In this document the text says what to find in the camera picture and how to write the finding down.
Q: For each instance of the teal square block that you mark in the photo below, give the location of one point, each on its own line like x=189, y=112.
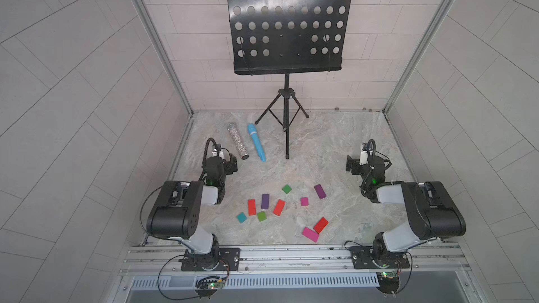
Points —
x=242, y=218

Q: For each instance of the green square block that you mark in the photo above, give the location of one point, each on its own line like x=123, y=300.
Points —
x=286, y=189

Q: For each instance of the aluminium front rail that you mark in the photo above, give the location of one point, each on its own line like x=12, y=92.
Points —
x=293, y=259

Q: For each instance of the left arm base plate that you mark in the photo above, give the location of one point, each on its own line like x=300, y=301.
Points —
x=229, y=259

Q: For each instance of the magenta rectangular block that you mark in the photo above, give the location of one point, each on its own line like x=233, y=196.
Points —
x=310, y=234

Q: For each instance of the blue microphone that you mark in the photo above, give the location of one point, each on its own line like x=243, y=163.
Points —
x=257, y=142

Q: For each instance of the circuit board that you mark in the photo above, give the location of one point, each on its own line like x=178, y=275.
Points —
x=388, y=282
x=208, y=286

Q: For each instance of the black perforated music stand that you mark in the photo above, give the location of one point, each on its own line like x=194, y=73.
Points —
x=271, y=37

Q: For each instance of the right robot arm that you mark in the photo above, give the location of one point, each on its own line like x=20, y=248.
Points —
x=430, y=212

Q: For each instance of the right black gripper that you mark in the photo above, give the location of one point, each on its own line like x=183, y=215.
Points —
x=351, y=164

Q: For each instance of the dark purple upright block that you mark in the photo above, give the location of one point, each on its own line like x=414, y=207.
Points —
x=265, y=201

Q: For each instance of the green block lower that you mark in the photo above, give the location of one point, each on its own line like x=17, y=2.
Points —
x=262, y=216

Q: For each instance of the purple rectangular block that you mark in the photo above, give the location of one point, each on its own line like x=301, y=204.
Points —
x=320, y=191

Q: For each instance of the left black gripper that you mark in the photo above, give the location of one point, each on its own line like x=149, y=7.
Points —
x=229, y=164

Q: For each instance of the right circuit board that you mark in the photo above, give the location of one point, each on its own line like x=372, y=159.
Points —
x=388, y=282

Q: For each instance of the glittery silver microphone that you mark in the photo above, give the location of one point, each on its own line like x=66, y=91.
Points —
x=238, y=142

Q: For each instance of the left circuit board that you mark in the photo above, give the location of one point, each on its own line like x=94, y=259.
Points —
x=208, y=286

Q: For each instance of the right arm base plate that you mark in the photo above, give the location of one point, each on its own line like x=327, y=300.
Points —
x=365, y=257

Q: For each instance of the red block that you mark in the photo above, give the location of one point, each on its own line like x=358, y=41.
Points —
x=321, y=225
x=252, y=210
x=279, y=207

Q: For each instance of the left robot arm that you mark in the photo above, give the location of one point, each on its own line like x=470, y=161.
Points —
x=175, y=214

